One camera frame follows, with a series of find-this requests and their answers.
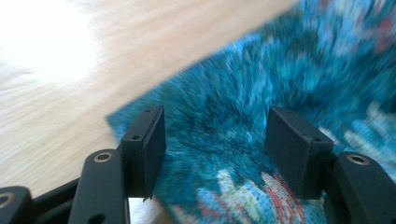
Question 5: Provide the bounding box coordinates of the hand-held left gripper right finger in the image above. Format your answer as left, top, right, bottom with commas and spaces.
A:
264, 105, 335, 201

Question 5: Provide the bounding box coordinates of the teal floral shirt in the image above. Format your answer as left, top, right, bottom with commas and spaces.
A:
105, 0, 396, 224

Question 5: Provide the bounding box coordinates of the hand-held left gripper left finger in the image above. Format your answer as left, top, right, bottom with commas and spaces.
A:
119, 105, 168, 201

